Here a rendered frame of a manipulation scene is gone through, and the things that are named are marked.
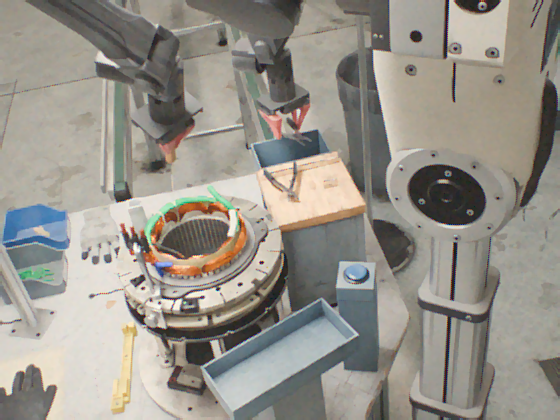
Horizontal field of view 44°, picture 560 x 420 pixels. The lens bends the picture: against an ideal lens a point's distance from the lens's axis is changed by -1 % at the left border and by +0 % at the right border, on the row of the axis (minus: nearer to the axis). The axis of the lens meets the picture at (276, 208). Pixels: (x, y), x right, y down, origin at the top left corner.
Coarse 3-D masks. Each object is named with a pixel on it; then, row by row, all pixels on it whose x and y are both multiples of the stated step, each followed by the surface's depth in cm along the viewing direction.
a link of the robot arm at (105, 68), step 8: (96, 56) 100; (96, 64) 101; (104, 64) 100; (112, 64) 99; (96, 72) 103; (104, 72) 102; (112, 72) 102; (120, 72) 101; (112, 80) 103; (120, 80) 103; (128, 80) 102; (136, 80) 94; (144, 80) 94; (152, 80) 94; (136, 88) 96; (144, 88) 95; (152, 88) 94; (160, 88) 97
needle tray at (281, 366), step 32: (288, 320) 121; (320, 320) 125; (256, 352) 121; (288, 352) 120; (320, 352) 119; (352, 352) 118; (224, 384) 117; (256, 384) 116; (288, 384) 112; (320, 384) 120; (288, 416) 120; (320, 416) 126
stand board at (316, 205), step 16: (304, 160) 156; (288, 176) 152; (304, 176) 151; (320, 176) 151; (336, 176) 150; (272, 192) 148; (304, 192) 147; (320, 192) 146; (336, 192) 146; (352, 192) 145; (272, 208) 144; (288, 208) 144; (304, 208) 143; (320, 208) 142; (336, 208) 142; (352, 208) 141; (288, 224) 140; (304, 224) 141
